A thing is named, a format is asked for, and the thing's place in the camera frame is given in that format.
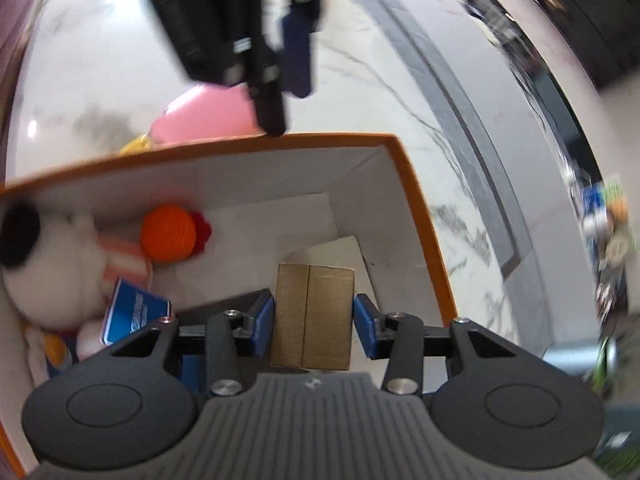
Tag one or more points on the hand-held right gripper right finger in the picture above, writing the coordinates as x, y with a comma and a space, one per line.
363, 329

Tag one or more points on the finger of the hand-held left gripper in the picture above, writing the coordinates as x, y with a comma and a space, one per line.
298, 55
270, 100

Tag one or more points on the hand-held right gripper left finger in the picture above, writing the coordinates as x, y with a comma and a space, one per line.
265, 325

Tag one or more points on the small brown cardboard box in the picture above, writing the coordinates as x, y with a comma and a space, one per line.
310, 315

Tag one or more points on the orange cardboard box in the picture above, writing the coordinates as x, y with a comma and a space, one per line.
370, 200

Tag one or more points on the orange crochet ball toy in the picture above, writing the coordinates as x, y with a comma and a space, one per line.
167, 232

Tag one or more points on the pink box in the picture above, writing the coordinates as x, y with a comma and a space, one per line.
200, 120

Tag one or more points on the yellow object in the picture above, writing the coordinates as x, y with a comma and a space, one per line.
135, 145

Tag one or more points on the grey trash bin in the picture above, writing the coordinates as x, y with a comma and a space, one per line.
570, 360

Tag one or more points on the white and pink plush toy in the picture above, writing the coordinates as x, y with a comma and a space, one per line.
55, 270

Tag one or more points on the white marble tv cabinet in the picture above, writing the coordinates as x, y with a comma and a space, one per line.
525, 135

